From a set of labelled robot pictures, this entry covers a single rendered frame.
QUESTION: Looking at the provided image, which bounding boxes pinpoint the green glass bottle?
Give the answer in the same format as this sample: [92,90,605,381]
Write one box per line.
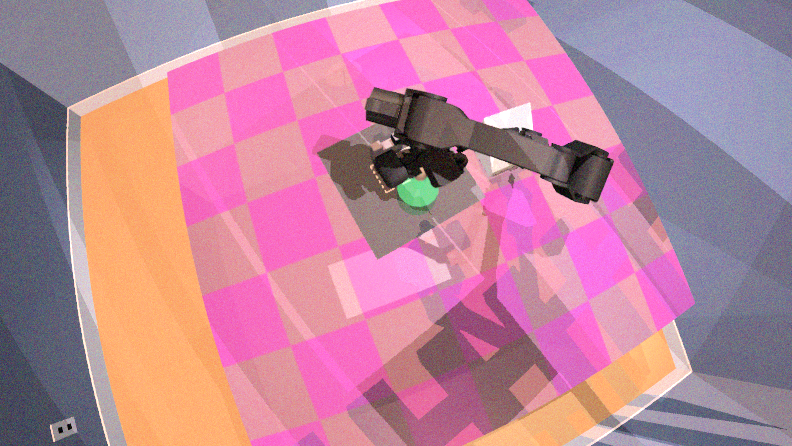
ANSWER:
[397,168,439,215]

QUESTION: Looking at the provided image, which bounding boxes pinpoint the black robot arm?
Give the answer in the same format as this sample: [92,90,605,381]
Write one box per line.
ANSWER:
[364,87,614,205]

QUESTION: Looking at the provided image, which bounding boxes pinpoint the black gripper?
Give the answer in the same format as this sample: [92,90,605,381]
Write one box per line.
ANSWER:
[374,147,429,188]

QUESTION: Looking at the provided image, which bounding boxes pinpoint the grey flat mat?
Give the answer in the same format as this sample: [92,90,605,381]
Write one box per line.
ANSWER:
[317,123,486,260]

